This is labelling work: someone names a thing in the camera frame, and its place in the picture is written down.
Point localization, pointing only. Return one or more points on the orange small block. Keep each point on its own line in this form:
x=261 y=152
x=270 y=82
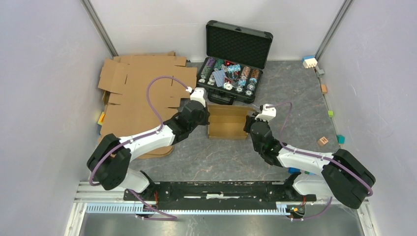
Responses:
x=324 y=89

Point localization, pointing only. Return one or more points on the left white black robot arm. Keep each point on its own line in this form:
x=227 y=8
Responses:
x=109 y=163

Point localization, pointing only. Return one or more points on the blue block near base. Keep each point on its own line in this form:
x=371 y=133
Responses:
x=293 y=170

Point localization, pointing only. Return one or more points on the brown cardboard box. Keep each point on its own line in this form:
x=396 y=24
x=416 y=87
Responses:
x=227 y=122

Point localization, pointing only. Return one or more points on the stack of cardboard blanks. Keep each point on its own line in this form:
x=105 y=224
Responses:
x=133 y=83

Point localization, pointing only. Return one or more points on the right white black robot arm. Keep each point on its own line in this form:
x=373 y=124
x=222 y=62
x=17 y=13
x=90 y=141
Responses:
x=340 y=174

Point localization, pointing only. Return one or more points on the grey small block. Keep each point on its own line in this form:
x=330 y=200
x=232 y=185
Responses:
x=319 y=73

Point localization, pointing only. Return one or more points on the teal small block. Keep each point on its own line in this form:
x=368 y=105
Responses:
x=340 y=139

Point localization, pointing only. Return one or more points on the blue white toy block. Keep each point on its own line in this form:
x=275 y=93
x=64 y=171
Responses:
x=309 y=61

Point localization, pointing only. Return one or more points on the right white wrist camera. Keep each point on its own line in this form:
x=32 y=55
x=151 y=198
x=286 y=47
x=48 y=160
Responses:
x=268 y=112

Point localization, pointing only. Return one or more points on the wooden letter H block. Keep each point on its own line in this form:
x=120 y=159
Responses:
x=322 y=141

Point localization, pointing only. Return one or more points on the yellow orange block at left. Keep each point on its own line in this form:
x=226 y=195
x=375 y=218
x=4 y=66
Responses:
x=101 y=119

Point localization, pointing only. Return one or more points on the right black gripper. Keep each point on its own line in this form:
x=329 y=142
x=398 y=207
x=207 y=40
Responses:
x=250 y=120

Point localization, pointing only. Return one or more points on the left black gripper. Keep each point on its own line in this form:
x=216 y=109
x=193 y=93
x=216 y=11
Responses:
x=206 y=115

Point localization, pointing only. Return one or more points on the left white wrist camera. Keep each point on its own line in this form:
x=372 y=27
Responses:
x=197 y=94

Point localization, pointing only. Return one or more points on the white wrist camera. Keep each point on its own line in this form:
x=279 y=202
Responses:
x=268 y=112
x=197 y=94

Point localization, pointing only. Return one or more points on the black poker chip case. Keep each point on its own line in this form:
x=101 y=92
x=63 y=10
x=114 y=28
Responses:
x=233 y=68

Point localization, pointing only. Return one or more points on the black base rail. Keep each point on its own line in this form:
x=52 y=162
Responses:
x=222 y=195

